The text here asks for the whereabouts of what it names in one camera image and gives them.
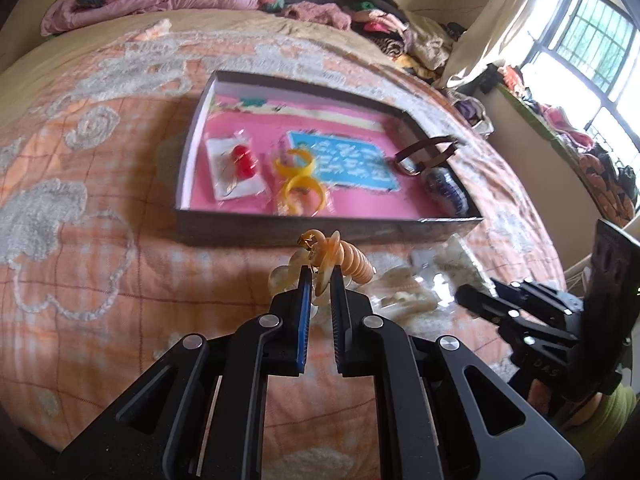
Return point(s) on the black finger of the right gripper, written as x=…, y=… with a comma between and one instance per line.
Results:
x=537, y=298

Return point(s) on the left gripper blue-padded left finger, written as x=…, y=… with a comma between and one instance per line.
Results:
x=198, y=412

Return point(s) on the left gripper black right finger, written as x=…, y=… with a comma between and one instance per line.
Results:
x=442, y=412

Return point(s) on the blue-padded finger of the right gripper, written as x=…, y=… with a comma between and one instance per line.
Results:
x=506, y=316

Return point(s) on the white packet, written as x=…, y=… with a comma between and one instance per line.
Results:
x=452, y=264

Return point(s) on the yellow bangles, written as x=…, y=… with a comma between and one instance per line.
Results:
x=300, y=193

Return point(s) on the red earrings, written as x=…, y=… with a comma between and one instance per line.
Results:
x=234, y=167

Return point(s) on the cream hair claw clip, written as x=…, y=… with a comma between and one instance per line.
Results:
x=401, y=293

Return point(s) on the green fleece garment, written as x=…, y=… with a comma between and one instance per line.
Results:
x=595, y=435

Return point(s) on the clothes on window sill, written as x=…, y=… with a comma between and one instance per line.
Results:
x=612, y=185

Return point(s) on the pearl hair clip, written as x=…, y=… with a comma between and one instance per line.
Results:
x=286, y=277

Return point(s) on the bag of clothes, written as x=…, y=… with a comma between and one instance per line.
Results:
x=472, y=110

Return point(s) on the window with grille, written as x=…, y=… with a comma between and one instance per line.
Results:
x=584, y=57

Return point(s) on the shallow dark cardboard box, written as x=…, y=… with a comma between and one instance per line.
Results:
x=461, y=215

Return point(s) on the pile of clothes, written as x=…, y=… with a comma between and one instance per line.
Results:
x=418, y=45

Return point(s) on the white curtain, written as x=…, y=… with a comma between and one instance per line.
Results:
x=485, y=40

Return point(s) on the orange plaid quilt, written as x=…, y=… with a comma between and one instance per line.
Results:
x=95, y=287

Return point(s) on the pink fuzzy garment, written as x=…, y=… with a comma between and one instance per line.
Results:
x=329, y=14

